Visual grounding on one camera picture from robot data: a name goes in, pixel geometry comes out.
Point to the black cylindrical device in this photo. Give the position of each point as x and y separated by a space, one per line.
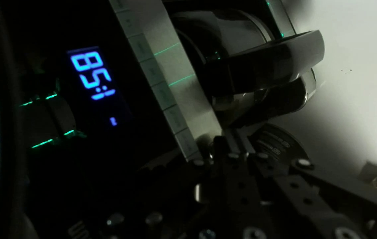
263 62

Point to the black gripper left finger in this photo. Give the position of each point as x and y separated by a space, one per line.
197 200

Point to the black silver coffee machine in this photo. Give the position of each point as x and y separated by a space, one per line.
96 133

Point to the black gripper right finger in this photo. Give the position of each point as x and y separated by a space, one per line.
312 200

